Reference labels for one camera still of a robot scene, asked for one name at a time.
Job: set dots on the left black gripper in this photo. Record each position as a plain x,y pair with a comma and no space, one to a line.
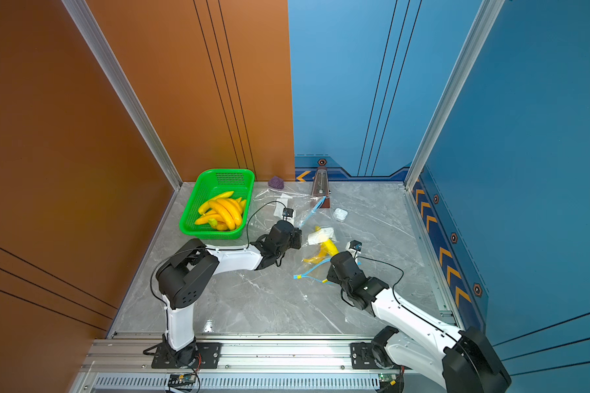
297,236

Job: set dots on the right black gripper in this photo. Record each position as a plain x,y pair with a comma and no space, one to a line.
331,273

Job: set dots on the clear zip-top bag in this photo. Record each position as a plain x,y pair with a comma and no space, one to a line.
266,208
318,273

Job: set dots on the yellow banana bunch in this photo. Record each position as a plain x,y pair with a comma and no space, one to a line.
319,245
209,217

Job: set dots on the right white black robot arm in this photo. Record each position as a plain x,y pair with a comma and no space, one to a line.
458,360

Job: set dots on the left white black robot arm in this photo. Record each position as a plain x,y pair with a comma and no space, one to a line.
183,278

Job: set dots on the purple cube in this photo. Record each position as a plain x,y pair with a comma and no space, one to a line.
276,183

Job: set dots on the brown wooden metronome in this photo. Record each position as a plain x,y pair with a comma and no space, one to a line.
320,187

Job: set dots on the small white object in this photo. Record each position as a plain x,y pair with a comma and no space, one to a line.
340,214

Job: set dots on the green plastic basket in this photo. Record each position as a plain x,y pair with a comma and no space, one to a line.
238,183

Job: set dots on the green circuit board right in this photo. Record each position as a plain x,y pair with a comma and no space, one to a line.
389,381

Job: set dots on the green circuit board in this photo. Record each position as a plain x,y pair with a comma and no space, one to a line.
183,382
389,381

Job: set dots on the green circuit board left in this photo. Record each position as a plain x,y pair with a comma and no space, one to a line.
183,382

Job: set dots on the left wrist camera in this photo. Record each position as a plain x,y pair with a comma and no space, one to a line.
287,214

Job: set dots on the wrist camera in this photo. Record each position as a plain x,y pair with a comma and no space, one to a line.
355,248
287,214

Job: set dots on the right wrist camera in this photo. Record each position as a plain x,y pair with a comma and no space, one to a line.
355,248

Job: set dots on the aluminium rail base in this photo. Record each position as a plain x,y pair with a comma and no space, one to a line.
247,364

